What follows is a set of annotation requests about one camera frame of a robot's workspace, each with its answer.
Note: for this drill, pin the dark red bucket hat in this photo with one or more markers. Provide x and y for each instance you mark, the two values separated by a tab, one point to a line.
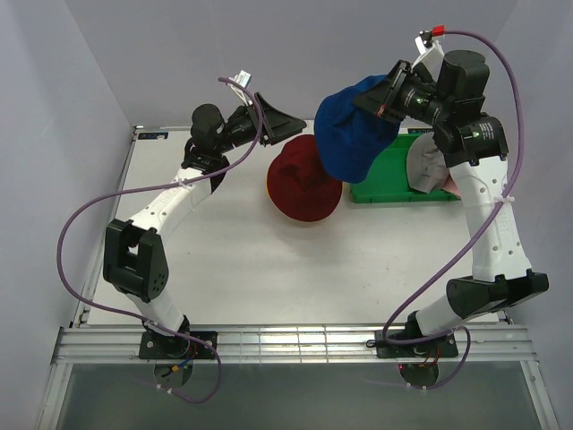
299	158

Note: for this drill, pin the aluminium front rail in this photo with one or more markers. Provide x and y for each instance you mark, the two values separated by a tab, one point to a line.
318	344

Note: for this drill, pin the yellow bucket hat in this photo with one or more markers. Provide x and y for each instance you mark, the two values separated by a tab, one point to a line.
307	200

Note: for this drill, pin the blue bucket hat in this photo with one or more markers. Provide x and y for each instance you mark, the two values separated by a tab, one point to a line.
349	139

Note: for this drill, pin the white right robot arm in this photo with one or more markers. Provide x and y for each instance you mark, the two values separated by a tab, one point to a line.
475	151

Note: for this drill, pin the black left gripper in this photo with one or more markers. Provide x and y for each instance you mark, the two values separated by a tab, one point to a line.
276	125

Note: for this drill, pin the green plastic tray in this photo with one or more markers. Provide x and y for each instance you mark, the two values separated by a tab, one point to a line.
387	181

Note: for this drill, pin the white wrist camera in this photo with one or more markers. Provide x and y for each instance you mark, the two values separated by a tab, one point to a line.
428	44
242	81

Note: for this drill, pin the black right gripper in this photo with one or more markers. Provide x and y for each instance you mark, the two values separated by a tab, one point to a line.
386	94

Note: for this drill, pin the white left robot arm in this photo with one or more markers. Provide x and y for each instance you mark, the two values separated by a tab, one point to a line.
135	262

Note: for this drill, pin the grey bucket hat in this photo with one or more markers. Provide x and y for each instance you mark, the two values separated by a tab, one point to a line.
426	170

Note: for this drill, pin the pink bucket hat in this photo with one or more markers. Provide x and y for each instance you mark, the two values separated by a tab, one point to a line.
450	187

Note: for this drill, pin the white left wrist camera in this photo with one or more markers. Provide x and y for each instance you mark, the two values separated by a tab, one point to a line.
242	81

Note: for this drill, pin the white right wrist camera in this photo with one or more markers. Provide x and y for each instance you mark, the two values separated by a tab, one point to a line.
428	44

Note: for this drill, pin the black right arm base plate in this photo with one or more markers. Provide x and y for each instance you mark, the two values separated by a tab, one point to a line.
441	347

